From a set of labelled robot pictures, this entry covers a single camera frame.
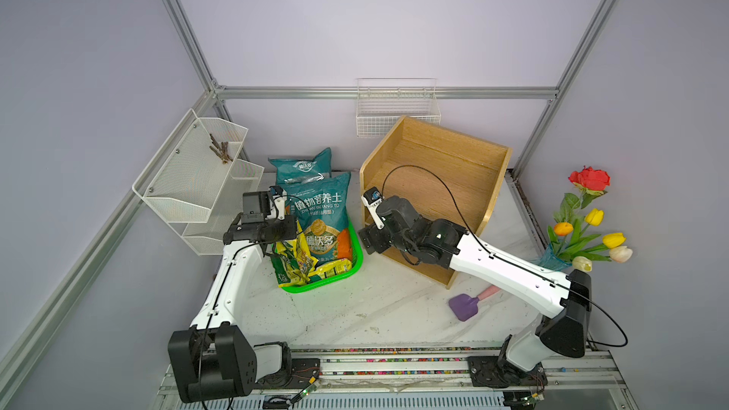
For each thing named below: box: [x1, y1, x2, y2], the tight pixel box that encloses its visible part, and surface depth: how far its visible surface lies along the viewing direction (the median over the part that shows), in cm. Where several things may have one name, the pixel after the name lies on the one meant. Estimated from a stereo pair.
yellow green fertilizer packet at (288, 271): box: [270, 255, 312, 288], surface depth 86 cm
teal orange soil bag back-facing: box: [267, 147, 333, 185], surface depth 95 cm
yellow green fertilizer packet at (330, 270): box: [308, 258, 353, 282], surface depth 86 cm
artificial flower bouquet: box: [546, 167, 634, 273], surface depth 72 cm
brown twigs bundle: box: [208, 132, 234, 165], surface depth 86 cm
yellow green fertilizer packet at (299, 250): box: [276, 221, 319, 274], surface depth 86 cm
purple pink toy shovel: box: [448, 285, 503, 322], surface depth 87 cm
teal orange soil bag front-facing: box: [284, 171, 354, 266], surface depth 88 cm
